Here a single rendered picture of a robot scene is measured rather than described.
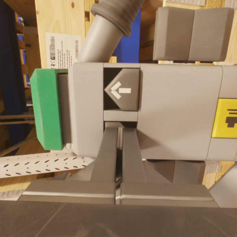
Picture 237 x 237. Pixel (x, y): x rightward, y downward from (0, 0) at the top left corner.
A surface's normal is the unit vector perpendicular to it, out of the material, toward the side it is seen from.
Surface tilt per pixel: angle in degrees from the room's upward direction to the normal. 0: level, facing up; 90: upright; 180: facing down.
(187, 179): 57
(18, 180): 90
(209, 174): 90
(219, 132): 74
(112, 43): 112
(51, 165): 90
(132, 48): 90
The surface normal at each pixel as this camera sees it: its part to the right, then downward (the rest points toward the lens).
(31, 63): 0.25, 0.27
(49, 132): -0.03, 0.29
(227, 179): -0.74, -0.32
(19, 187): 0.02, -0.96
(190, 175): -0.32, 0.26
